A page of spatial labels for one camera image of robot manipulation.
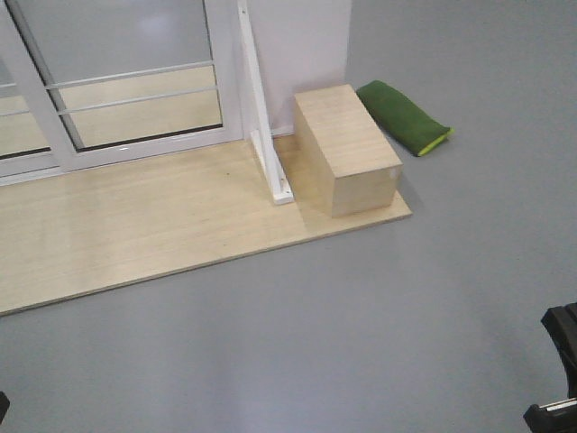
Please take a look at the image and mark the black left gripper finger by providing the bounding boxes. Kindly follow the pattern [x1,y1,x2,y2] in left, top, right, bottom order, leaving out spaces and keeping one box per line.
[0,392,10,423]

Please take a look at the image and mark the white framed sliding glass door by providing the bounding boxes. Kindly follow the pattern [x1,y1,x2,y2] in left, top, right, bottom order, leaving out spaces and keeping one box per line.
[5,1,243,172]

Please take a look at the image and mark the white fixed glass door panel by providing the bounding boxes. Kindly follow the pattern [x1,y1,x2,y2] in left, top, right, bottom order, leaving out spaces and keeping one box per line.
[1,1,69,186]

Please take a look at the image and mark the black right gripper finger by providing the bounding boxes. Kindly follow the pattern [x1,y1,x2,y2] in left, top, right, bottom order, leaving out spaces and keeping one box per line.
[523,398,576,433]

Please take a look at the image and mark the green sandbag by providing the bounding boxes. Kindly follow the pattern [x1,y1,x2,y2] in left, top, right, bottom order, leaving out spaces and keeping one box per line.
[356,80,453,157]

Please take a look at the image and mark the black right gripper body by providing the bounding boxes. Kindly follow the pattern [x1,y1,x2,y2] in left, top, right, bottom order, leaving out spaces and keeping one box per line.
[541,302,576,397]

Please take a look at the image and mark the light wooden box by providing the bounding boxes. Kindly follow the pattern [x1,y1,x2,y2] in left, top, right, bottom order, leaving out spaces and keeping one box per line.
[293,85,403,217]

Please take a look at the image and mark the light wooden base board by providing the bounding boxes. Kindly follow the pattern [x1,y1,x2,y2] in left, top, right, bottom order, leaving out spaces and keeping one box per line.
[1,136,411,315]

